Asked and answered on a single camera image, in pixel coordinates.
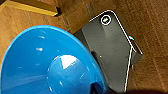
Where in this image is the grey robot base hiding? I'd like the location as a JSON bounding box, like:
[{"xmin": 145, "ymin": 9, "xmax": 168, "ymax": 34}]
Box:
[{"xmin": 71, "ymin": 9, "xmax": 144, "ymax": 94}]

